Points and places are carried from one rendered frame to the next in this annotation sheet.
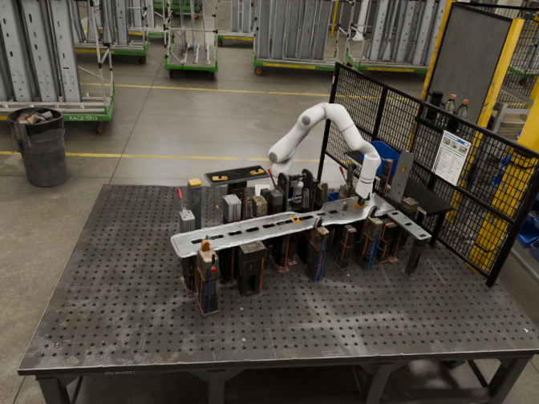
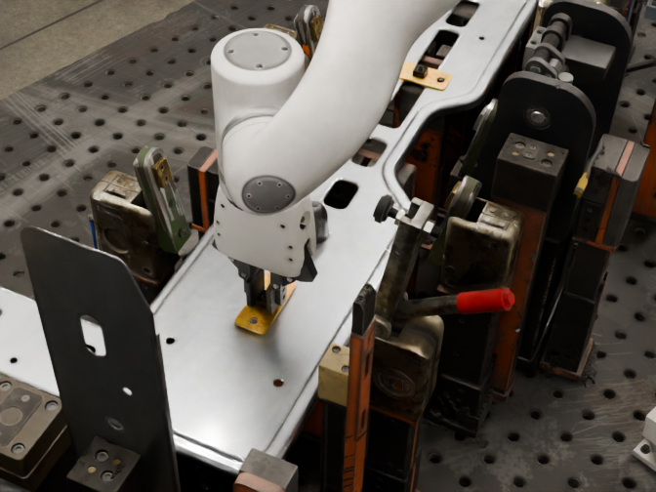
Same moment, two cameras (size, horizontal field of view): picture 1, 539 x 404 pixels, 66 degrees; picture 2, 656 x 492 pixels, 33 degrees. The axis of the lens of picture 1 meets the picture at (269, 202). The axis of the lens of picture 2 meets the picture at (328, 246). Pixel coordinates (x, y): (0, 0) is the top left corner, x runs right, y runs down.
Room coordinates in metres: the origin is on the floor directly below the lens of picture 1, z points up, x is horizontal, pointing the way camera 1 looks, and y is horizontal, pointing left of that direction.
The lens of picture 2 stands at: (2.91, -1.01, 1.94)
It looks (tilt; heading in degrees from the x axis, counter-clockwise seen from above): 46 degrees down; 143
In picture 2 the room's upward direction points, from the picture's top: 2 degrees clockwise
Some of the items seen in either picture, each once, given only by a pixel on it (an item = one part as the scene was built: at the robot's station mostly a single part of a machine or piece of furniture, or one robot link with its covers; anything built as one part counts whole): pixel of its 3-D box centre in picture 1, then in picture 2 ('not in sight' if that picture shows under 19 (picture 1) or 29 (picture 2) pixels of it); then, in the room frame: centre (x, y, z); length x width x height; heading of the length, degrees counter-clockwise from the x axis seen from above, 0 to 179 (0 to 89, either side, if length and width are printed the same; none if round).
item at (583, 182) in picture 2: not in sight; (589, 168); (2.33, -0.19, 1.09); 0.10 x 0.01 x 0.01; 119
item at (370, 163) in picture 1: (370, 165); (260, 110); (2.23, -0.57, 1.28); 0.09 x 0.08 x 0.13; 150
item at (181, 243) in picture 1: (293, 221); (420, 68); (1.98, -0.14, 1.00); 1.38 x 0.22 x 0.02; 119
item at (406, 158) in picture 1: (400, 176); (108, 380); (2.34, -0.80, 1.17); 0.12 x 0.01 x 0.34; 29
